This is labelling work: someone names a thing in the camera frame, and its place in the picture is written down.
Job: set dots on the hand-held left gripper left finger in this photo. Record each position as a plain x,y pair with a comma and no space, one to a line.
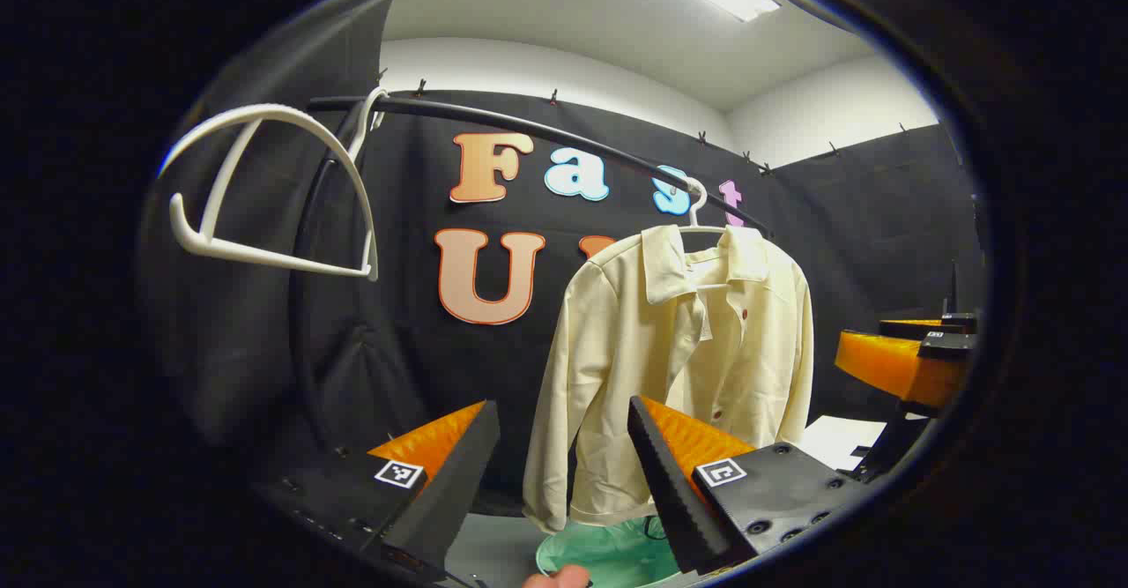
458,482

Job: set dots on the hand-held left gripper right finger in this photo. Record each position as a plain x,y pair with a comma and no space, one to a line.
670,491

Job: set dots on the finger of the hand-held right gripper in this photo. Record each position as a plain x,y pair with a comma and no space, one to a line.
890,363

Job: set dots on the green laundry hamper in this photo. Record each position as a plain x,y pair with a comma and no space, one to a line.
608,557

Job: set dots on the cream button-up shirt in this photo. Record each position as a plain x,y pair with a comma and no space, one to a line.
617,350

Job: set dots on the white hanger with thin hook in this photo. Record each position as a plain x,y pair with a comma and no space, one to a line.
702,229

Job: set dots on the black clothes rack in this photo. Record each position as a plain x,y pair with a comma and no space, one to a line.
423,106

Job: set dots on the empty white plastic hanger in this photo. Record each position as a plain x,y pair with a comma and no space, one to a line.
273,110

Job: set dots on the white cabinet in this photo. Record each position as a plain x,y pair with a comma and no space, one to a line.
837,440

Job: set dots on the black backdrop cloth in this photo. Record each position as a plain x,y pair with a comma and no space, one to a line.
397,376

